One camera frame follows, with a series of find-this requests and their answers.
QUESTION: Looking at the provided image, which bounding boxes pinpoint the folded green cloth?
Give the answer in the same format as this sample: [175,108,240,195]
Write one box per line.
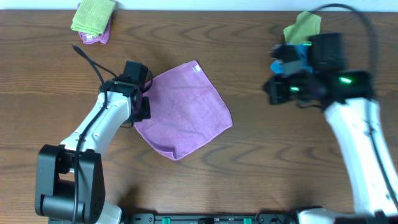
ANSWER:
[71,0,116,37]

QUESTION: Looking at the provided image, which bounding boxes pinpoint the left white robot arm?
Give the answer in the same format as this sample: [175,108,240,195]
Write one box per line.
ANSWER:
[34,80,150,223]

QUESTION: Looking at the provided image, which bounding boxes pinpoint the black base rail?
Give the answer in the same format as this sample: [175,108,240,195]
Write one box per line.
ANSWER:
[120,212,298,224]

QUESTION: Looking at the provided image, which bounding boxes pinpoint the crumpled blue cloth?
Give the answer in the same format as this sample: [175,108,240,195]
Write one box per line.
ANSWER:
[270,44,313,77]

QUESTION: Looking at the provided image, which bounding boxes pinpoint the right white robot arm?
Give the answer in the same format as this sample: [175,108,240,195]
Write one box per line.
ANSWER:
[263,70,397,223]

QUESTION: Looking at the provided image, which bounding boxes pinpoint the pink microfiber cloth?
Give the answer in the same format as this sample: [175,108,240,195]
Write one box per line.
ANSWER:
[134,60,233,161]

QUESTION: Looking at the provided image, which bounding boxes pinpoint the crumpled olive green cloth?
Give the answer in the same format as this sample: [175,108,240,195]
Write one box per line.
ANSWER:
[284,11,322,44]

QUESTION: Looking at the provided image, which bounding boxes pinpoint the folded purple cloth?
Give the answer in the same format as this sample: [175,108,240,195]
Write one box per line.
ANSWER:
[78,18,111,44]

